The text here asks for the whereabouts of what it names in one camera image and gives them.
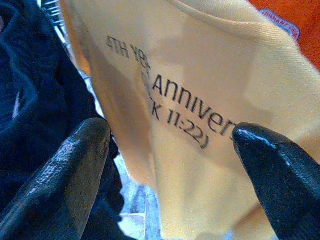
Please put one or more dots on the orange shirt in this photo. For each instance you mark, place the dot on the orange shirt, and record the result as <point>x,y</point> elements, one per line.
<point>307,25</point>

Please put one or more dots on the black garment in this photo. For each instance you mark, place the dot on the black garment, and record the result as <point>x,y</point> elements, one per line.
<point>37,87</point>

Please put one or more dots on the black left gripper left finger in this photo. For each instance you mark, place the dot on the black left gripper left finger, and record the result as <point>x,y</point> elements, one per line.
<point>62,187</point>

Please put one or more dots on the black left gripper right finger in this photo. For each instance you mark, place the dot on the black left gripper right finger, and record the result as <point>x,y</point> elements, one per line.
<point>287,187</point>

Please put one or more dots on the yellow shirt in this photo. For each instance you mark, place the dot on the yellow shirt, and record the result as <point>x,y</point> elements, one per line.
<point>200,75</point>

